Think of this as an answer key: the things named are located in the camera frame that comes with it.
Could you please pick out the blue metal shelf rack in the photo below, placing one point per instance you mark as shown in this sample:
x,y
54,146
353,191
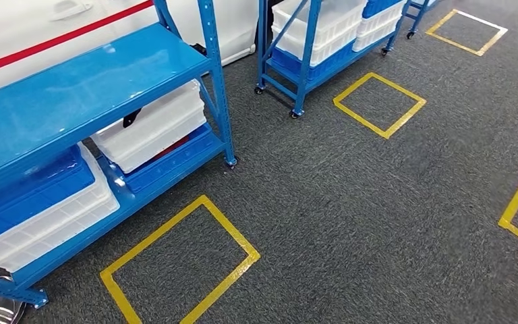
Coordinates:
x,y
84,89
306,67
420,13

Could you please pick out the red item in crate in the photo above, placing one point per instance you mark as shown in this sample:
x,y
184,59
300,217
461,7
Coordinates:
x,y
172,147

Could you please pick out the white plastic crate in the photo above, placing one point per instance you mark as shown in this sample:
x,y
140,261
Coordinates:
x,y
382,20
160,143
151,120
330,27
375,38
62,223

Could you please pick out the white car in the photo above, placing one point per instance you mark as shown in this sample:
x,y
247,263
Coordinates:
x,y
223,27

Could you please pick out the long red barrier belt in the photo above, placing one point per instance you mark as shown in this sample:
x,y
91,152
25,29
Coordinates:
x,y
62,38

